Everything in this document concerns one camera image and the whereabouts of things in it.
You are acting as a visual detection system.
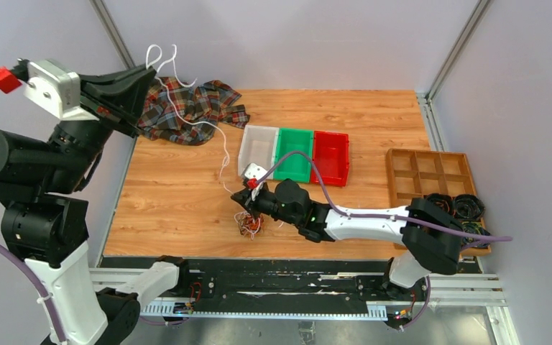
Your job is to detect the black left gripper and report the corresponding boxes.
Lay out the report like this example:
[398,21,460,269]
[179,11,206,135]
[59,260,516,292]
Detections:
[45,61,157,190]

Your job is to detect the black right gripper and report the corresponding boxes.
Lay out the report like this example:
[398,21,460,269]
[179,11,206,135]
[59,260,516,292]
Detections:
[231,184,300,227]

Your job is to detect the orange cable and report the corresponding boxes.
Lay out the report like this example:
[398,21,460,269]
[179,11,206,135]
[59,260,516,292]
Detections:
[234,211,265,241]

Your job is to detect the white cable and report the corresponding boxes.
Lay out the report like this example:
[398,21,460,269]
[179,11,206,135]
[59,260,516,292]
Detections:
[145,43,234,194]

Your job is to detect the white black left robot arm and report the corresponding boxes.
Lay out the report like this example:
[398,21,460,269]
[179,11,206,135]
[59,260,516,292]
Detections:
[0,59,156,344]

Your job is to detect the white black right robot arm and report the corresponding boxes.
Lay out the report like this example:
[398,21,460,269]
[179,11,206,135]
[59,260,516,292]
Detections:
[231,179,463,300]

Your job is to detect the white plastic bin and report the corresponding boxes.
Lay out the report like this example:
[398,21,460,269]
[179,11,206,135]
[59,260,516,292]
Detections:
[237,124,280,175]

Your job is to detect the plaid flannel shirt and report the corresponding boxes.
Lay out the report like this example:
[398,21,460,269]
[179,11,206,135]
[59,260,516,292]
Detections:
[138,77,251,146]

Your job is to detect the green plastic bin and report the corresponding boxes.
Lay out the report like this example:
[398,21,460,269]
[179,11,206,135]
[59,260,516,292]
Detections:
[272,127,315,184]

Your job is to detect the red plastic bin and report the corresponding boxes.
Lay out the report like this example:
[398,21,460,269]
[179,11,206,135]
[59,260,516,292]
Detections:
[312,131,350,187]

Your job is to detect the wooden compartment tray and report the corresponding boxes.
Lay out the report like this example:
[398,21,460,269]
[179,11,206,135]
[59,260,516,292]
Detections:
[385,149,489,235]

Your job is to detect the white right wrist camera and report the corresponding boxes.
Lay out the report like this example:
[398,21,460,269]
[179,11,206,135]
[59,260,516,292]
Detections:
[242,162,268,201]

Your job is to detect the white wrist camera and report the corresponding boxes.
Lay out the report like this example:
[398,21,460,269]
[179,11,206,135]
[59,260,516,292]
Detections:
[242,162,268,201]
[23,59,98,121]

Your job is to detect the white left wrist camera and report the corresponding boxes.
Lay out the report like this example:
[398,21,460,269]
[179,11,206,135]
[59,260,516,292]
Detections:
[23,59,98,121]

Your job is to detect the black mounting rail base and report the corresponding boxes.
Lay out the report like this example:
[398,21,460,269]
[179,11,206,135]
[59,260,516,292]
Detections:
[99,256,453,329]

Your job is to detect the black coiled strap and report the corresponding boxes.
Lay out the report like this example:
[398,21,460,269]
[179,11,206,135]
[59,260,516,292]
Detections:
[452,193,487,221]
[423,193,454,215]

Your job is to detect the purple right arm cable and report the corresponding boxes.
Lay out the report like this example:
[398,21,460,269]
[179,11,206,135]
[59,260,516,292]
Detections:
[247,150,514,244]

